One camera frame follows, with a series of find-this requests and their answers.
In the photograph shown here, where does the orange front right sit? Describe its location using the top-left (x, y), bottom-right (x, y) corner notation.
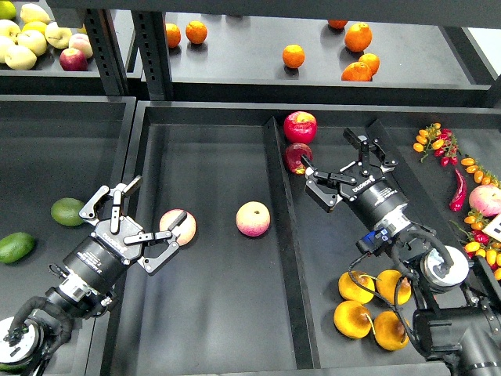
top-left (341, 62), bottom-right (373, 81)

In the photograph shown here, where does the orange middle shelf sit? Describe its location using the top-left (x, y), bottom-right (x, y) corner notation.
top-left (282, 44), bottom-right (305, 69)

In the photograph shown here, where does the pink apple right edge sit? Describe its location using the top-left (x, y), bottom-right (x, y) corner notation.
top-left (468, 185), bottom-right (500, 217)

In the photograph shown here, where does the black perforated post left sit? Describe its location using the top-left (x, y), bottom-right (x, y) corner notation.
top-left (85, 9), bottom-right (128, 96)

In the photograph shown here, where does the yellow pear pile front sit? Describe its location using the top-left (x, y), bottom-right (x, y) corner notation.
top-left (4, 45), bottom-right (37, 71)

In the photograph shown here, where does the orange right small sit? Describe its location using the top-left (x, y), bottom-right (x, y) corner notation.
top-left (359, 53), bottom-right (380, 75)

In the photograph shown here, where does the red chili pepper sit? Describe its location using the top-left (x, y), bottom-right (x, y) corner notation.
top-left (449, 168), bottom-right (467, 212)

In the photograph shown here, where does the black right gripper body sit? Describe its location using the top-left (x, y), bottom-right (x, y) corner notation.
top-left (339, 162), bottom-right (411, 235)

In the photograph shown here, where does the orange cherry tomato string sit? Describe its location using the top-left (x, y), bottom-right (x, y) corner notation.
top-left (460, 157), bottom-right (499, 188)

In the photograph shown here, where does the orange partly hidden top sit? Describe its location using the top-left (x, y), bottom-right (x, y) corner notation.
top-left (327, 20), bottom-right (348, 30)

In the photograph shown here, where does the cherry tomato bunch upper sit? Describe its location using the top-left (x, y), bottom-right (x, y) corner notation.
top-left (413, 122), bottom-right (460, 167)

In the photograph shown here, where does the large orange upper right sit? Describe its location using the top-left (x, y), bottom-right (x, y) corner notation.
top-left (344, 22), bottom-right (373, 52)

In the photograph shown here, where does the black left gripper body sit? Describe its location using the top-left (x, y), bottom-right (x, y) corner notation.
top-left (63, 216), bottom-right (143, 295)

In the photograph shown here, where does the red apple upper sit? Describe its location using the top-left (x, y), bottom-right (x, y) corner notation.
top-left (283, 111), bottom-right (318, 144)

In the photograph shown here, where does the dark green avocado bottom left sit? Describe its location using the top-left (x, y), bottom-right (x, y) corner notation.
top-left (0, 363), bottom-right (26, 373)

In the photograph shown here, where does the white label card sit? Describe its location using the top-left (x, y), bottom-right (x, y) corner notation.
top-left (482, 214), bottom-right (501, 242)

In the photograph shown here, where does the pink apple centre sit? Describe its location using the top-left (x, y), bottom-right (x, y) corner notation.
top-left (236, 201), bottom-right (271, 237)

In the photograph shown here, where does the yellow pear pile middle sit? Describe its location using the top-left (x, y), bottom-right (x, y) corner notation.
top-left (17, 30), bottom-right (48, 56)

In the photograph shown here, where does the cherry tomato bunch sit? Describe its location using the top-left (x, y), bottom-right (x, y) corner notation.
top-left (451, 209), bottom-right (500, 283)
top-left (413, 122), bottom-right (460, 167)

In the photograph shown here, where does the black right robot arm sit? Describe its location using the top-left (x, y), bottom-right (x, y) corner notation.
top-left (301, 128), bottom-right (500, 375)

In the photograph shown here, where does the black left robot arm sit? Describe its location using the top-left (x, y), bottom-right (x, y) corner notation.
top-left (1, 176), bottom-right (188, 375)

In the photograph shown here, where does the dark red apple lower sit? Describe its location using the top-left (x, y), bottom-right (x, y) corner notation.
top-left (283, 143), bottom-right (313, 175)

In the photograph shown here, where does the pale peach on shelf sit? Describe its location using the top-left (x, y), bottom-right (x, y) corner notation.
top-left (68, 33), bottom-right (93, 59)

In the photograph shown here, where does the black perforated shelf post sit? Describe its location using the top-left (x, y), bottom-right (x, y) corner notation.
top-left (131, 11), bottom-right (174, 101)

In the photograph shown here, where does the orange far left shelf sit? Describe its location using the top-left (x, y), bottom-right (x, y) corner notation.
top-left (165, 23), bottom-right (182, 49)

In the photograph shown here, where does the cherry tomato bunch lower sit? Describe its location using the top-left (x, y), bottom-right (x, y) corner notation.
top-left (451, 209), bottom-right (500, 283)

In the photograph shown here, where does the bright green avocado left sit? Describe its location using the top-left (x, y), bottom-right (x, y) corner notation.
top-left (1, 232), bottom-right (35, 264)

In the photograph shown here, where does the black upper shelf tray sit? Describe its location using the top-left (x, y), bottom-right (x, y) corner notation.
top-left (164, 13), bottom-right (500, 107)

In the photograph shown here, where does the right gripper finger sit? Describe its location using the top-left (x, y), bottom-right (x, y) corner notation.
top-left (343, 128), bottom-right (398, 175)
top-left (301, 154), bottom-right (355, 213)

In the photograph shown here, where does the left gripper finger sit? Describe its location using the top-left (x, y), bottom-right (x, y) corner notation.
top-left (79, 175), bottom-right (142, 234)
top-left (124, 211), bottom-right (187, 274)

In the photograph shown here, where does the black centre divided tray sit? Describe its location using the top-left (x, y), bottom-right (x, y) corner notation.
top-left (99, 100), bottom-right (501, 376)

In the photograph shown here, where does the black left tray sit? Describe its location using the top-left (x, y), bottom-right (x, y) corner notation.
top-left (0, 94), bottom-right (138, 376)

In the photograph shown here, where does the green avocado upper left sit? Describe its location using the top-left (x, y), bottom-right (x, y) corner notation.
top-left (50, 197), bottom-right (85, 227)

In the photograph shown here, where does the dark red apple on shelf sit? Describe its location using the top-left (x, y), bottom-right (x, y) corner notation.
top-left (59, 48), bottom-right (88, 71)

